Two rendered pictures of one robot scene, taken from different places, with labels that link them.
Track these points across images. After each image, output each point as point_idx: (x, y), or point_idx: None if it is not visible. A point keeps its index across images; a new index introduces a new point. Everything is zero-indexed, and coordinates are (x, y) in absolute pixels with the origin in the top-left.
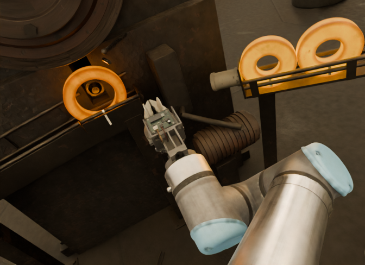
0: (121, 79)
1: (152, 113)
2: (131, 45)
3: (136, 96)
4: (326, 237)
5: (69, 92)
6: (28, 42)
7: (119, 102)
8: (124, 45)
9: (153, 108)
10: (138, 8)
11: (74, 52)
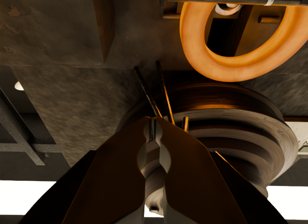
0: (177, 8)
1: (162, 165)
2: (134, 51)
3: None
4: None
5: (271, 63)
6: (244, 154)
7: (219, 2)
8: (143, 55)
9: (149, 125)
10: (107, 69)
11: (212, 115)
